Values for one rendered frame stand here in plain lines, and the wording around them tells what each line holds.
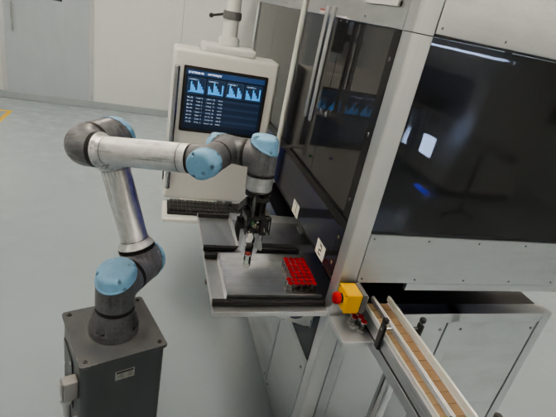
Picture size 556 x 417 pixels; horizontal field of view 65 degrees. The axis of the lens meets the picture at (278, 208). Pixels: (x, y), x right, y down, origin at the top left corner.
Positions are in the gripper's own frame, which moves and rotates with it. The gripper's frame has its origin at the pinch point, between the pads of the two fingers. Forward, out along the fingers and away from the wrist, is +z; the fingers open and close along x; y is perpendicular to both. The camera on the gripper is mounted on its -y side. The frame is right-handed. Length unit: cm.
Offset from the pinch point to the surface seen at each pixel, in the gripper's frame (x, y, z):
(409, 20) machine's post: 34, 2, -69
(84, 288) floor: -61, -141, 102
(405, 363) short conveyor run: 45, 27, 23
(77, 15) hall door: -114, -558, -48
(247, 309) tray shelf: 4.4, -5.3, 24.9
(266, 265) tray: 17.2, -31.4, 23.1
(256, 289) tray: 9.6, -15.6, 24.0
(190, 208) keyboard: -6, -89, 24
